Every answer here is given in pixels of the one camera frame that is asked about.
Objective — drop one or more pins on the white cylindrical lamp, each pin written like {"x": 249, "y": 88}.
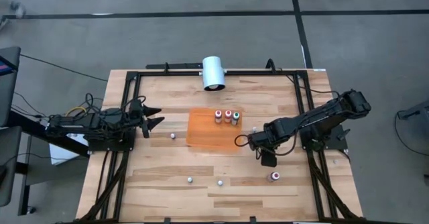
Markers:
{"x": 213, "y": 71}

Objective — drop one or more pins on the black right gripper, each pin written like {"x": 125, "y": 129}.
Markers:
{"x": 266, "y": 143}

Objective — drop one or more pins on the black floor stand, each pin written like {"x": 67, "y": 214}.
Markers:
{"x": 417, "y": 110}

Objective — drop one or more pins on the white paper sheet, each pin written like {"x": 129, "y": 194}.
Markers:
{"x": 63, "y": 153}

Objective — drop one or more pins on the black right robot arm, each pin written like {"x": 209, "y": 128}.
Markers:
{"x": 318, "y": 116}

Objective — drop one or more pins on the green-capped food coloring bottle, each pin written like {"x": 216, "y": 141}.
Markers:
{"x": 235, "y": 117}

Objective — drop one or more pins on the black table clamp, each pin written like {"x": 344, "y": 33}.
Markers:
{"x": 166, "y": 220}
{"x": 253, "y": 220}

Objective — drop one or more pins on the orange-capped food coloring bottle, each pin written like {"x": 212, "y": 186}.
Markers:
{"x": 228, "y": 115}

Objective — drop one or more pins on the small grey round fastener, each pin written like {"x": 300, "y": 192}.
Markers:
{"x": 335, "y": 161}

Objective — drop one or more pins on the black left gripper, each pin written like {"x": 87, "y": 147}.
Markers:
{"x": 137, "y": 115}

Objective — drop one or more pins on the black desk beam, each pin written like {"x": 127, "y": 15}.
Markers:
{"x": 33, "y": 127}

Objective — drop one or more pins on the pink-capped food coloring bottle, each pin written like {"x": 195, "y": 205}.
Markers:
{"x": 218, "y": 115}

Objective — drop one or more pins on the grey caster wheel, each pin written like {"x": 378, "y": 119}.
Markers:
{"x": 17, "y": 10}

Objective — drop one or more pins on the black power strip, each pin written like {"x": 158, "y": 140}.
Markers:
{"x": 181, "y": 65}

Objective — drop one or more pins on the dark grey rounded panel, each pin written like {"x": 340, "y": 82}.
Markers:
{"x": 8, "y": 167}
{"x": 8, "y": 93}

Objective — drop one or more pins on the translucent orange plastic tray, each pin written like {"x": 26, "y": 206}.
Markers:
{"x": 204, "y": 133}

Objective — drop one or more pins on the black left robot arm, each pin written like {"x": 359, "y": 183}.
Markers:
{"x": 83, "y": 121}

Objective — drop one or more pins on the red-capped food coloring bottle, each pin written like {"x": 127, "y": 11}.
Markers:
{"x": 274, "y": 176}

